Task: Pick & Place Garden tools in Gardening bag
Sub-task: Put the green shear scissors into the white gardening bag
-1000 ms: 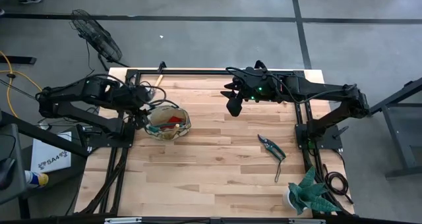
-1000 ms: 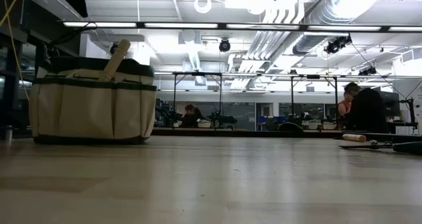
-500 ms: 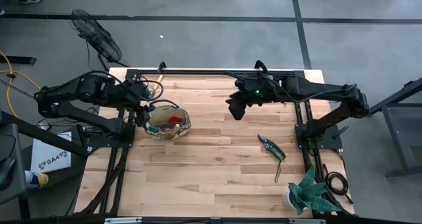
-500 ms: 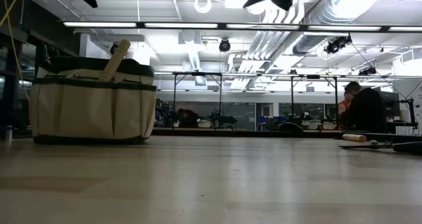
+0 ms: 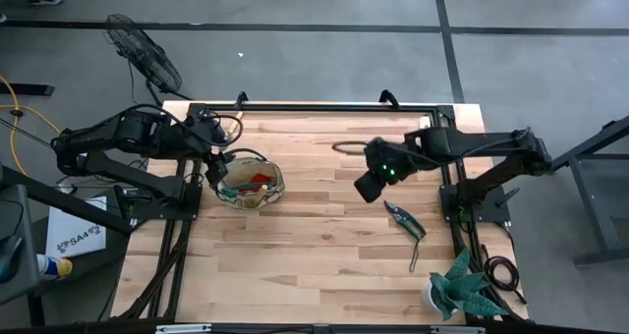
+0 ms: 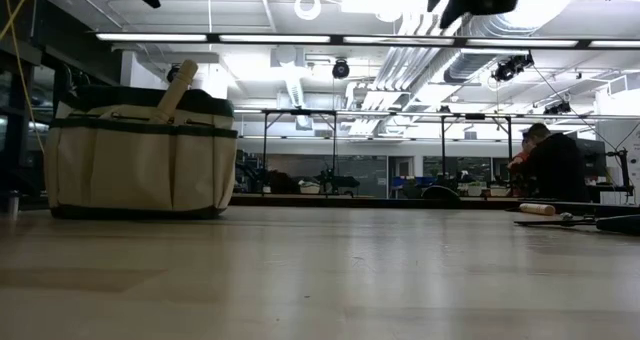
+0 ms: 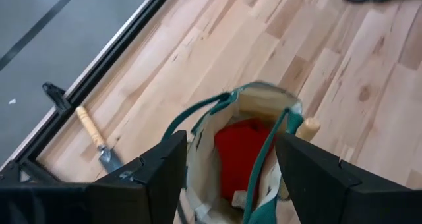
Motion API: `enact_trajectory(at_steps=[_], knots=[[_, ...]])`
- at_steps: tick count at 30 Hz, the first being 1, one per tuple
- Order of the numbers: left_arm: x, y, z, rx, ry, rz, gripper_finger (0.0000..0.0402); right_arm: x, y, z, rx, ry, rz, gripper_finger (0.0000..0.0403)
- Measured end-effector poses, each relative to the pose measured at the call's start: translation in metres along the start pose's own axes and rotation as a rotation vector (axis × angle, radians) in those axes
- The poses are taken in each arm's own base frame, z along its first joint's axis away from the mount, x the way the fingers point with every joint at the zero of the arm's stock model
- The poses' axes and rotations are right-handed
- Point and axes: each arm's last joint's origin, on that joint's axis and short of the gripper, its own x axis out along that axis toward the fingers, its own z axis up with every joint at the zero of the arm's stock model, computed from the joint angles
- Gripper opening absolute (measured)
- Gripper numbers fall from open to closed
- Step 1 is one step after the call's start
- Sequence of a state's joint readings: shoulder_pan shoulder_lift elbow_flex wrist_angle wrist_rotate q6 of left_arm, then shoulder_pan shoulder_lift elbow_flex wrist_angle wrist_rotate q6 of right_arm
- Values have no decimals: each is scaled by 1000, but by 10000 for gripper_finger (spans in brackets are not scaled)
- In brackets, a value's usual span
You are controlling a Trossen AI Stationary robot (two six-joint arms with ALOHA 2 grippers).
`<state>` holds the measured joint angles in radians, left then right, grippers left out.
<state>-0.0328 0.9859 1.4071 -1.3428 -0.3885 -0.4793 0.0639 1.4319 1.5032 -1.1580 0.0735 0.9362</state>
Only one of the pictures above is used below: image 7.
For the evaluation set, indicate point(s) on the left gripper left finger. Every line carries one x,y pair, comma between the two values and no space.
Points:
158,178

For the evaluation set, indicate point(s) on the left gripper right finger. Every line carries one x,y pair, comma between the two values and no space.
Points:
313,184

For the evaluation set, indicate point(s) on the cream canvas bag green trim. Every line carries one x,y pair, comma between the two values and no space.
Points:
211,158

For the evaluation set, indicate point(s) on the red fabric item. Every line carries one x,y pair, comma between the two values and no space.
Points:
240,151

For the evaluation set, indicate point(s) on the white floor scrap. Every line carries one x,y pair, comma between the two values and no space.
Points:
12,101

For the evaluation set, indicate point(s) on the black aluminium table frame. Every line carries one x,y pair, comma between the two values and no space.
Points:
97,72

